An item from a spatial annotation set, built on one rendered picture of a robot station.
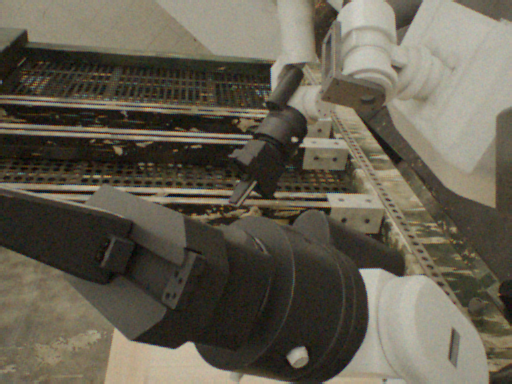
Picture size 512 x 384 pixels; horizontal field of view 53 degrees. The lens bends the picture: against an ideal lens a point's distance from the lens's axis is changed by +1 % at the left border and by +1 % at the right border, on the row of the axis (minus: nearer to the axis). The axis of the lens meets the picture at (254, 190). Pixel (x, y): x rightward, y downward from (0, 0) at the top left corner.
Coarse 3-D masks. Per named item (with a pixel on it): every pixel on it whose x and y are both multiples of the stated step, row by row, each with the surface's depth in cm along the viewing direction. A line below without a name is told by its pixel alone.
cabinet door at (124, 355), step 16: (112, 352) 81; (128, 352) 81; (144, 352) 81; (160, 352) 82; (176, 352) 82; (192, 352) 82; (112, 368) 78; (128, 368) 78; (144, 368) 79; (160, 368) 79; (176, 368) 79; (192, 368) 80; (208, 368) 80
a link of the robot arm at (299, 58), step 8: (280, 56) 101; (288, 56) 99; (296, 56) 98; (304, 56) 98; (312, 56) 99; (280, 64) 101; (288, 64) 103; (296, 64) 104; (304, 64) 104; (272, 72) 103; (280, 72) 102; (272, 80) 104; (280, 80) 103; (272, 88) 104
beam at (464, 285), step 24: (312, 72) 211; (360, 120) 169; (360, 144) 152; (360, 168) 138; (384, 168) 140; (360, 192) 134; (408, 192) 129; (384, 216) 118; (408, 216) 119; (384, 240) 118; (432, 240) 111; (408, 264) 105; (456, 264) 105; (456, 288) 98; (480, 288) 99; (504, 336) 88; (504, 360) 83
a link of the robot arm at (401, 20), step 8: (344, 0) 80; (352, 0) 79; (384, 0) 75; (392, 0) 75; (400, 0) 74; (408, 0) 74; (416, 0) 74; (392, 8) 73; (400, 8) 73; (408, 8) 73; (416, 8) 73; (400, 16) 73; (408, 16) 73; (400, 24) 73; (408, 24) 73
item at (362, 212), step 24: (48, 192) 110; (72, 192) 111; (144, 192) 113; (168, 192) 114; (192, 192) 115; (216, 192) 116; (288, 192) 119; (192, 216) 113; (216, 216) 113; (240, 216) 114; (264, 216) 115; (288, 216) 115; (336, 216) 117; (360, 216) 117
